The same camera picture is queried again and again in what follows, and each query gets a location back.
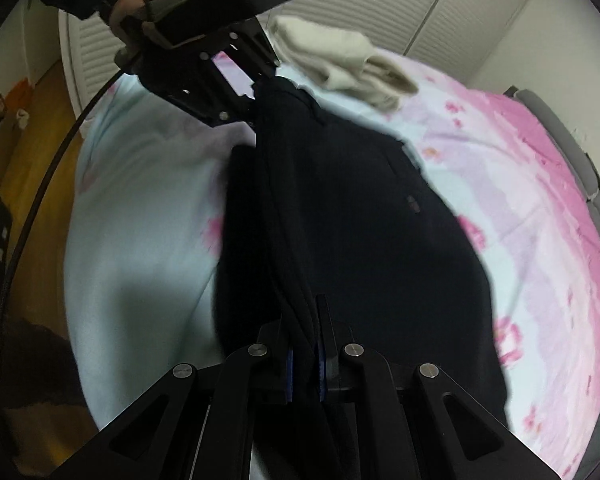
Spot folded beige garment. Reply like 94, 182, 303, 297
270, 14, 421, 112

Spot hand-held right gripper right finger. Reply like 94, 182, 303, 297
315, 294, 562, 480

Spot black pants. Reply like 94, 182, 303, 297
212, 72, 512, 480

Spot black cable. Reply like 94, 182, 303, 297
0, 60, 131, 443

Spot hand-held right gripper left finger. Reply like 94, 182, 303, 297
50, 310, 296, 480

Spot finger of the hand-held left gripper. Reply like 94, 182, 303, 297
139, 52, 258, 129
199, 16, 282, 80

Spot person's left hand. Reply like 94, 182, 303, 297
107, 0, 156, 43

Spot orange bag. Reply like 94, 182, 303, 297
7, 77, 32, 108

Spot pink and blue floral bedsheet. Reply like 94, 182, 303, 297
62, 47, 600, 480

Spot grey upholstered headboard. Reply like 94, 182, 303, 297
502, 87, 600, 480

